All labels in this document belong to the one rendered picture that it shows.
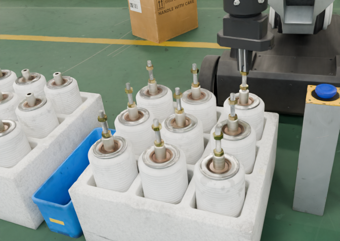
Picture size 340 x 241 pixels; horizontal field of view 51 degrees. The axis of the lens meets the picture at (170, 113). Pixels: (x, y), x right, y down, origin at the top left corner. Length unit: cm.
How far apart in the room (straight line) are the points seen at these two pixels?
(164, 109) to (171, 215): 31
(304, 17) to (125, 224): 85
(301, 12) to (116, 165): 80
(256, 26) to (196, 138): 26
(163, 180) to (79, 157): 39
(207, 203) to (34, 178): 46
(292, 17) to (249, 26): 52
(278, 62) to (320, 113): 46
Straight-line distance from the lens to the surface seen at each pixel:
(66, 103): 106
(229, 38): 77
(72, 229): 92
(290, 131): 120
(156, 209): 71
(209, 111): 87
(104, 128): 73
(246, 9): 72
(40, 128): 99
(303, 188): 89
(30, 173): 93
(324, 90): 76
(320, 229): 93
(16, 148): 93
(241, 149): 74
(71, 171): 101
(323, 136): 80
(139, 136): 82
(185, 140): 77
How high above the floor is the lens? 70
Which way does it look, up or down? 33 degrees down
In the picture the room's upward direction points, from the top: 7 degrees counter-clockwise
